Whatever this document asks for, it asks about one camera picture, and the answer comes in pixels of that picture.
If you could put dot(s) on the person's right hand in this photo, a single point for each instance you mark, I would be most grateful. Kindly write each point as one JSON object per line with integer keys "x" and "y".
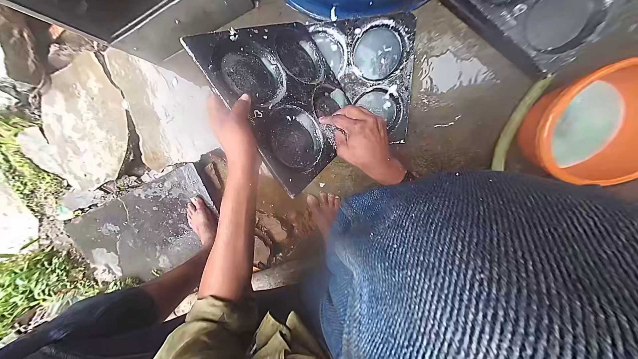
{"x": 366, "y": 142}

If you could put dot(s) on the person's left hand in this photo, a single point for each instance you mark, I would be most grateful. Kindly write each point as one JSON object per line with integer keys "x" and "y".
{"x": 235, "y": 133}

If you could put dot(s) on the person's left thumb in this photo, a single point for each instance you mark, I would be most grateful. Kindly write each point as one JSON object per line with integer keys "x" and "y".
{"x": 242, "y": 105}

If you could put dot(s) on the person's right fingers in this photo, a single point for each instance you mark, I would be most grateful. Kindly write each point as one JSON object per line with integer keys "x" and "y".
{"x": 346, "y": 119}

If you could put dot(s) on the black four-well pan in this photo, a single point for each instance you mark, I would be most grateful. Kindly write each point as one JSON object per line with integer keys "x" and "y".
{"x": 259, "y": 107}
{"x": 406, "y": 75}

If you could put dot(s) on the grey scouring pad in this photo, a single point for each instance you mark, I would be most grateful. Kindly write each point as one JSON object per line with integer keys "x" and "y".
{"x": 329, "y": 133}

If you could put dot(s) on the person's left forearm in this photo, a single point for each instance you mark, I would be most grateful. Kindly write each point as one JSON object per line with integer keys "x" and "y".
{"x": 232, "y": 229}

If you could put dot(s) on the pale stone slab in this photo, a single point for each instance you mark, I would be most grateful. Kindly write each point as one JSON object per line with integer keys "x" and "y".
{"x": 164, "y": 109}
{"x": 87, "y": 124}

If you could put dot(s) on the blue plastic basin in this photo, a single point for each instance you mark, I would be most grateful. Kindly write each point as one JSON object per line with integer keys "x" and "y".
{"x": 354, "y": 6}

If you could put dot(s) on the grey stone slab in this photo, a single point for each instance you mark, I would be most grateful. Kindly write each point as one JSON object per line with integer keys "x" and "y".
{"x": 149, "y": 224}

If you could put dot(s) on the black pan with round well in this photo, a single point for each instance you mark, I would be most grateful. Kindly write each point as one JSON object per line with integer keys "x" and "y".
{"x": 513, "y": 35}

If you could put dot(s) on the black metal tray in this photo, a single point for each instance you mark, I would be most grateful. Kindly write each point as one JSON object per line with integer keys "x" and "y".
{"x": 74, "y": 15}

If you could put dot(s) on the orange plastic bucket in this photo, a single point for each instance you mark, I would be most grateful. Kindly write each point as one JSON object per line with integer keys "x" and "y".
{"x": 538, "y": 132}

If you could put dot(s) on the person's legs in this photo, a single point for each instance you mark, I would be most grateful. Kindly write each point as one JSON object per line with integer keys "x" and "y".
{"x": 473, "y": 269}

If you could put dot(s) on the green grass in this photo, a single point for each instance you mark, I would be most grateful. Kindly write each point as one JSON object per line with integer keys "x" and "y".
{"x": 35, "y": 286}
{"x": 20, "y": 159}

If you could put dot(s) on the person's body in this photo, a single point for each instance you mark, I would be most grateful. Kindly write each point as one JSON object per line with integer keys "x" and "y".
{"x": 289, "y": 344}

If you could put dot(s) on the white stone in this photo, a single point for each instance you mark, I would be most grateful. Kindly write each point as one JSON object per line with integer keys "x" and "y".
{"x": 17, "y": 222}

